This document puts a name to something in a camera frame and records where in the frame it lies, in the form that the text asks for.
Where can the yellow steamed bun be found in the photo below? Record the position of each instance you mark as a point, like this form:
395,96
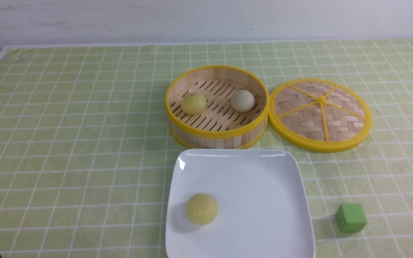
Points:
193,103
201,209

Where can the white steamed bun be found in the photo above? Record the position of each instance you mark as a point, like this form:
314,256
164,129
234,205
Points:
242,101

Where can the yellow steamed bun on plate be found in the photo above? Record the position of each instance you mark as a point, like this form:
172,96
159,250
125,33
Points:
201,209

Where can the white square plate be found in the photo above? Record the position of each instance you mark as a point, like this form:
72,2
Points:
263,210

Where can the bamboo steamer basket yellow rim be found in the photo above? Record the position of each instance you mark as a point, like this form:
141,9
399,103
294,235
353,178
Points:
219,126

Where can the woven bamboo steamer lid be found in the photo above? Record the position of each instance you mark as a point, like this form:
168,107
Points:
319,115

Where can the green cube block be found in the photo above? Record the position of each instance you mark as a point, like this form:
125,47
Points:
350,218

